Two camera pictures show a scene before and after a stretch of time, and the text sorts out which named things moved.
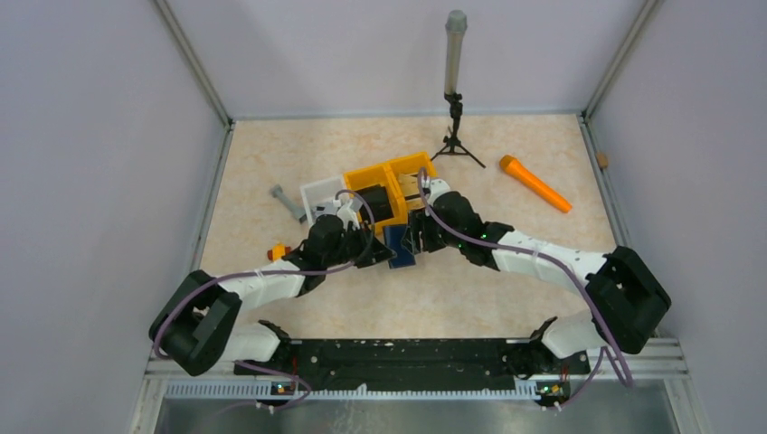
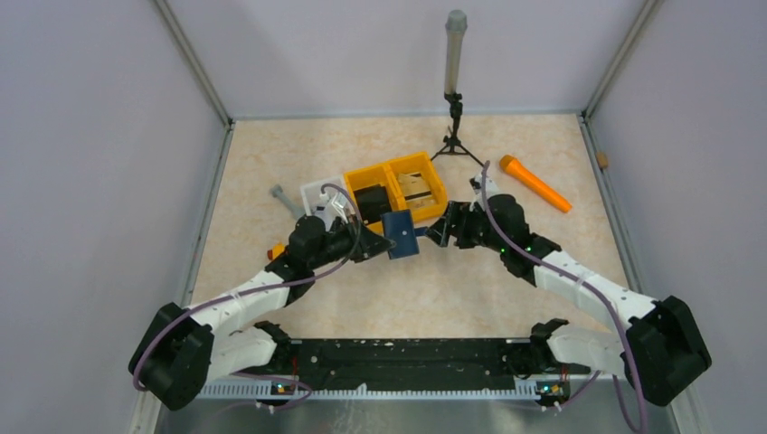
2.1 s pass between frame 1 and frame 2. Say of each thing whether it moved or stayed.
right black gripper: moved
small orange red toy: stayed
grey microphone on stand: stayed
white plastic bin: stayed
